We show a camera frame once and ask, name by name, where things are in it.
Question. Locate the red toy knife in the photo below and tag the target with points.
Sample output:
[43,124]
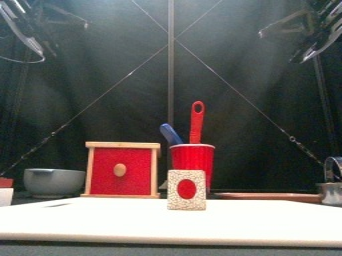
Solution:
[197,121]

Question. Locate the toy sushi roll red centre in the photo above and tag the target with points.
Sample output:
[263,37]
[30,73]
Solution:
[186,190]

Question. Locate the grey bowl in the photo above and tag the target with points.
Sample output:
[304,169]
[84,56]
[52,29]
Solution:
[52,181]

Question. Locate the red plastic cup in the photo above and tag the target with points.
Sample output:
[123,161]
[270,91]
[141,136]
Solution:
[193,160]

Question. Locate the wooden box with red drawer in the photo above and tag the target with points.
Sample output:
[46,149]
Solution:
[121,170]

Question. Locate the brown wooden tray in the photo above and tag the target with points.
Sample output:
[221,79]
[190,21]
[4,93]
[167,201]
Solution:
[267,196]

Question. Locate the red and white small container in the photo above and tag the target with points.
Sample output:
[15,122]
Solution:
[6,191]

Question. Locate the white cutting board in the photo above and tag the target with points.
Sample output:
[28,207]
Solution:
[171,221]

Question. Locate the black slanted frame post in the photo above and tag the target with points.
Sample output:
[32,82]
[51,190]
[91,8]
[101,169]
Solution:
[324,103]

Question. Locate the vertical metal frame pole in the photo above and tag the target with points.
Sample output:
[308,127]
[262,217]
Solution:
[170,60]

